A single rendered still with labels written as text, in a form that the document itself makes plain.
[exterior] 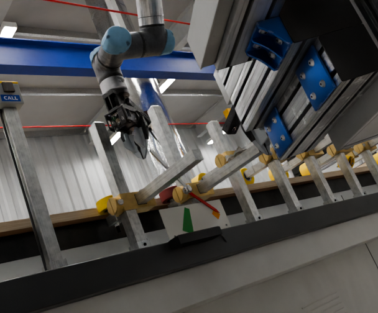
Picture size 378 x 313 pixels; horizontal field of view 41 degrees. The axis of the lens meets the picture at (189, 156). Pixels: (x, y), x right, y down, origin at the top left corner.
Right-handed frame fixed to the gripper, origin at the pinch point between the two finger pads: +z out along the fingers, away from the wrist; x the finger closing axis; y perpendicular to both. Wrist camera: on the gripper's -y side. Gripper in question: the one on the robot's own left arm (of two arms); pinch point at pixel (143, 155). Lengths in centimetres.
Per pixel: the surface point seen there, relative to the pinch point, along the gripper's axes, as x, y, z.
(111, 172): -8.9, 5.1, 1.6
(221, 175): 12.4, -18.3, 11.2
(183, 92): -284, -798, -396
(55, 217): -29.2, 9.4, 6.2
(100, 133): -8.4, 4.5, -11.0
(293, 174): -33, -304, -36
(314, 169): 25, -89, 9
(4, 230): -34.5, 23.9, 7.4
